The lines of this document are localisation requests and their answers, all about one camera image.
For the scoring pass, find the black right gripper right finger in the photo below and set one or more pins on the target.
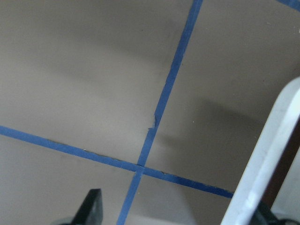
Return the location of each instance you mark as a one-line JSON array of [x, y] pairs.
[[263, 216]]

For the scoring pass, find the white drawer handle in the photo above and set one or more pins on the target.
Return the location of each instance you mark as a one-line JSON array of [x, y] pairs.
[[269, 148]]

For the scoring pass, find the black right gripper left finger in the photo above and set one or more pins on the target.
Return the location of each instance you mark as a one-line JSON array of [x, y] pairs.
[[91, 209]]

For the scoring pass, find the dark wooden drawer cabinet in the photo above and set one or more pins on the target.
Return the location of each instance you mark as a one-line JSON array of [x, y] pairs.
[[282, 170]]

